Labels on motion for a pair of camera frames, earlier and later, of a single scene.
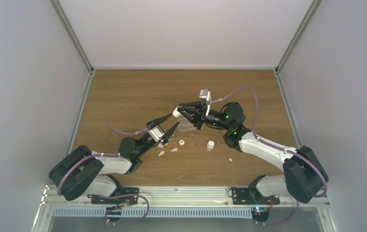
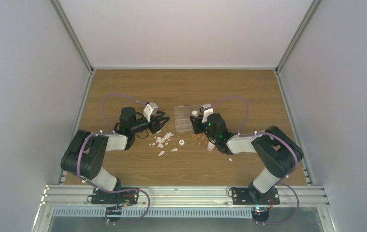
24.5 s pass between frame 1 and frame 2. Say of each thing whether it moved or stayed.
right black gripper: moved
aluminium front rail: stayed
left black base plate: stayed
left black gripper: moved
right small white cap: stayed
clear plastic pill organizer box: stayed
